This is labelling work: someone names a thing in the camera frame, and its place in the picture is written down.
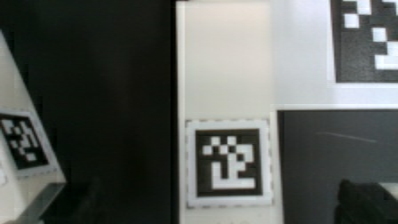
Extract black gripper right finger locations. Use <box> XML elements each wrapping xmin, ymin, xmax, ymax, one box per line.
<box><xmin>334</xmin><ymin>179</ymin><xmax>398</xmax><ymax>224</ymax></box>

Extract white desk leg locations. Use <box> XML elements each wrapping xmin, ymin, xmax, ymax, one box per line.
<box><xmin>0</xmin><ymin>32</ymin><xmax>66</xmax><ymax>223</ymax></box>

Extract fiducial marker sheet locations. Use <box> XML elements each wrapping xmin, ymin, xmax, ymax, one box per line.
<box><xmin>270</xmin><ymin>0</ymin><xmax>398</xmax><ymax>110</ymax></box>

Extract white desk leg angled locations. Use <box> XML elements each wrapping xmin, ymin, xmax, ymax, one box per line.
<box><xmin>176</xmin><ymin>0</ymin><xmax>285</xmax><ymax>224</ymax></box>

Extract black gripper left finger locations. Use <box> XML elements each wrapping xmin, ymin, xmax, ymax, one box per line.
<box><xmin>7</xmin><ymin>180</ymin><xmax>107</xmax><ymax>224</ymax></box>

